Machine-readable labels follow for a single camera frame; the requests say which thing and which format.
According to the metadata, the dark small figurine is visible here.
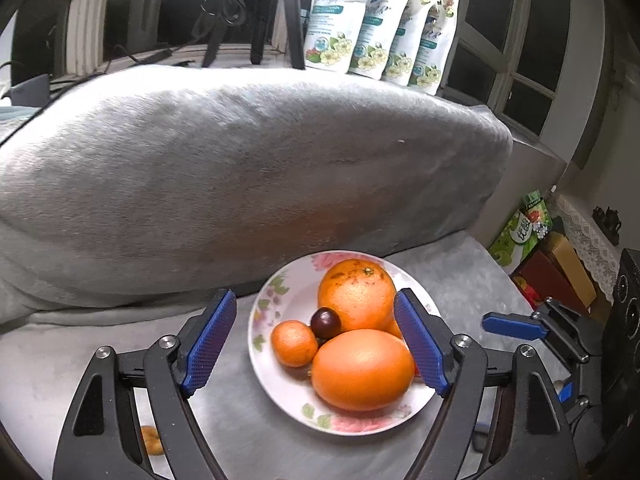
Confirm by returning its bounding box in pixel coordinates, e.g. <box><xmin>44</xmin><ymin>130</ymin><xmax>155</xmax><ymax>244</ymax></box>
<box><xmin>592</xmin><ymin>206</ymin><xmax>623</xmax><ymax>233</ymax></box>

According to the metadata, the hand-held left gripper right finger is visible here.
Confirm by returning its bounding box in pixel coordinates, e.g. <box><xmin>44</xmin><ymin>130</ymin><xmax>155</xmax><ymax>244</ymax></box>
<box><xmin>394</xmin><ymin>289</ymin><xmax>581</xmax><ymax>480</ymax></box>

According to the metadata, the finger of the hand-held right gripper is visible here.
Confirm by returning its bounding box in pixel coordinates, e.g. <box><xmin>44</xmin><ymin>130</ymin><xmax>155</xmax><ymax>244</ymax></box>
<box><xmin>482</xmin><ymin>297</ymin><xmax>606</xmax><ymax>363</ymax></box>
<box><xmin>552</xmin><ymin>380</ymin><xmax>576</xmax><ymax>406</ymax></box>

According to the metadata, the small mandarin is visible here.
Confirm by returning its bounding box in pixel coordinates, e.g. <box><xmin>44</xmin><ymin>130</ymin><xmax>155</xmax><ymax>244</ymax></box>
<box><xmin>271</xmin><ymin>321</ymin><xmax>320</xmax><ymax>367</ymax></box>

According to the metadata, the rolled grey fleece blanket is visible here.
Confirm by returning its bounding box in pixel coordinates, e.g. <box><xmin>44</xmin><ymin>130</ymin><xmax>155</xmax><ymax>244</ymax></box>
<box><xmin>0</xmin><ymin>67</ymin><xmax>513</xmax><ymax>323</ymax></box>

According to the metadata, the white window frame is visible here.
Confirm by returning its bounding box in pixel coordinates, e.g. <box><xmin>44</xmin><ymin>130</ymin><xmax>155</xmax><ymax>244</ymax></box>
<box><xmin>10</xmin><ymin>0</ymin><xmax>616</xmax><ymax>171</ymax></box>

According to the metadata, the white lace cloth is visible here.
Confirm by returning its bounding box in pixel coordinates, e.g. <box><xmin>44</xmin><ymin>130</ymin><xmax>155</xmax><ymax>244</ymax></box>
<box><xmin>555</xmin><ymin>192</ymin><xmax>626</xmax><ymax>306</ymax></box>

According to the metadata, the floral white plate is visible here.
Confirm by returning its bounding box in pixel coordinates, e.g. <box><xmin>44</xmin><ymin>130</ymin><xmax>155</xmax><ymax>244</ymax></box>
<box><xmin>248</xmin><ymin>250</ymin><xmax>443</xmax><ymax>435</ymax></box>

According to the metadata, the black tripod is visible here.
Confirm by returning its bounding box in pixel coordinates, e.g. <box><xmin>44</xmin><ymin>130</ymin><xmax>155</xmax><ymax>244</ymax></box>
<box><xmin>202</xmin><ymin>0</ymin><xmax>306</xmax><ymax>68</ymax></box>

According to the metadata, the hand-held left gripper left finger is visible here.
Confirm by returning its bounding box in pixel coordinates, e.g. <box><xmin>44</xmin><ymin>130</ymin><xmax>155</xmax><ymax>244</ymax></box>
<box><xmin>52</xmin><ymin>289</ymin><xmax>237</xmax><ymax>480</ymax></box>

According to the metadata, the brown longan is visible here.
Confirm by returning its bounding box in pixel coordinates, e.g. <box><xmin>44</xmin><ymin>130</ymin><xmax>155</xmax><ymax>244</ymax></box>
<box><xmin>140</xmin><ymin>425</ymin><xmax>165</xmax><ymax>456</ymax></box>

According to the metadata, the red box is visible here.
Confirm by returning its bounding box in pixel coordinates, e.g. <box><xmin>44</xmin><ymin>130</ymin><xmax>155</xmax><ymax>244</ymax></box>
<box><xmin>512</xmin><ymin>250</ymin><xmax>588</xmax><ymax>316</ymax></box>

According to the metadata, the white floral refill pouch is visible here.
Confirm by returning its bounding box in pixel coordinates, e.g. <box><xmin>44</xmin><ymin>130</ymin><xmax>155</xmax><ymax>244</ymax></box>
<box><xmin>407</xmin><ymin>0</ymin><xmax>461</xmax><ymax>96</ymax></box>
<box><xmin>348</xmin><ymin>0</ymin><xmax>416</xmax><ymax>80</ymax></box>
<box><xmin>382</xmin><ymin>0</ymin><xmax>443</xmax><ymax>86</ymax></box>
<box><xmin>304</xmin><ymin>0</ymin><xmax>381</xmax><ymax>71</ymax></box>

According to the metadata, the black cable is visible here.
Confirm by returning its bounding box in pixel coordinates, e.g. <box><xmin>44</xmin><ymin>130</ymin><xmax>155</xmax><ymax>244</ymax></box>
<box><xmin>100</xmin><ymin>45</ymin><xmax>201</xmax><ymax>68</ymax></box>

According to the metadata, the large oval orange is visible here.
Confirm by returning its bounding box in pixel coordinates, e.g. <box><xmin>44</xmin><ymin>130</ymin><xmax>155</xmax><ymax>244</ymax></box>
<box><xmin>311</xmin><ymin>329</ymin><xmax>416</xmax><ymax>412</ymax></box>

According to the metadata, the round orange with stem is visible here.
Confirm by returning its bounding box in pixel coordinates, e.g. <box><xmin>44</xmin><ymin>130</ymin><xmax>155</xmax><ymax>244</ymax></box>
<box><xmin>318</xmin><ymin>258</ymin><xmax>397</xmax><ymax>333</ymax></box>

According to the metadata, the white plastic device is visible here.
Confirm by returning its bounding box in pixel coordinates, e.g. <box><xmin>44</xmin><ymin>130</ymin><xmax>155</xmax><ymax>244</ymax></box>
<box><xmin>0</xmin><ymin>72</ymin><xmax>51</xmax><ymax>108</ymax></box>

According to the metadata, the tan cardboard box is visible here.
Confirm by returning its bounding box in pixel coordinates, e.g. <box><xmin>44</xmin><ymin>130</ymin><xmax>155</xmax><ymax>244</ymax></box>
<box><xmin>542</xmin><ymin>232</ymin><xmax>598</xmax><ymax>308</ymax></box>

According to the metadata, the dark purple plum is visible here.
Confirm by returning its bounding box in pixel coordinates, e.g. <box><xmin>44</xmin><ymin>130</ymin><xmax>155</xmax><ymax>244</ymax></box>
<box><xmin>310</xmin><ymin>307</ymin><xmax>343</xmax><ymax>339</ymax></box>

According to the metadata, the green printed package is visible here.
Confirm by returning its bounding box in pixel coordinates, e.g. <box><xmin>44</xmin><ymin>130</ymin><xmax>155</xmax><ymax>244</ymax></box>
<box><xmin>487</xmin><ymin>190</ymin><xmax>553</xmax><ymax>273</ymax></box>

